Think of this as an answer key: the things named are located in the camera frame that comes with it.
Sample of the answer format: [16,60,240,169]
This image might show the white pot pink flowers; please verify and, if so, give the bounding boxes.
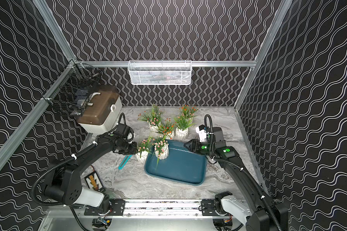
[153,135,169,165]

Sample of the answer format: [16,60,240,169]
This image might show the brown lid storage box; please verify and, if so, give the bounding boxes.
[77,85,122,135]

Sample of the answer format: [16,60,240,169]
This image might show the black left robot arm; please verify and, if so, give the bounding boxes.
[30,113,137,212]

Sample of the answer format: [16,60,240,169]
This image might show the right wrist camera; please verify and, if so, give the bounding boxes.
[195,125,210,142]

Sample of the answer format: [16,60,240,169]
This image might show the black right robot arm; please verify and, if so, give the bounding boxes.
[184,115,288,231]

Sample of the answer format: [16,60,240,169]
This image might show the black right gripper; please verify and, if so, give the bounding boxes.
[184,139,216,156]

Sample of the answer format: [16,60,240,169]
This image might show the white wire wall basket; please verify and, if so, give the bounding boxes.
[128,60,193,85]

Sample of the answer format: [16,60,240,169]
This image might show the back right potted plant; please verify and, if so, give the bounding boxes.
[179,105,199,118]

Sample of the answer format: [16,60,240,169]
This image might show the patterned card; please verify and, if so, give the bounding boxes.
[84,171,105,192]

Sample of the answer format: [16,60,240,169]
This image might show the red flower potted plant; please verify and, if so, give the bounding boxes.
[157,118,175,140]

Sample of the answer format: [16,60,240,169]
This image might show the black wire wall basket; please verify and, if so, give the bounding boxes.
[42,60,102,117]

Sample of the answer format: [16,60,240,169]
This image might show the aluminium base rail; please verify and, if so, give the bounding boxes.
[46,198,287,231]

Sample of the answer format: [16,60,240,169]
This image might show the pink flower potted plant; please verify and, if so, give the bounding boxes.
[135,136,154,164]

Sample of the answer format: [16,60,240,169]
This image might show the back left potted plant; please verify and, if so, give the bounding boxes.
[138,105,163,132]

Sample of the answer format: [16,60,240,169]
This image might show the teal plastic tray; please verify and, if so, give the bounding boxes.
[144,141,207,186]

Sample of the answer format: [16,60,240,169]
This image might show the white pot green plant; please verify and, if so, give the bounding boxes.
[174,115,193,141]

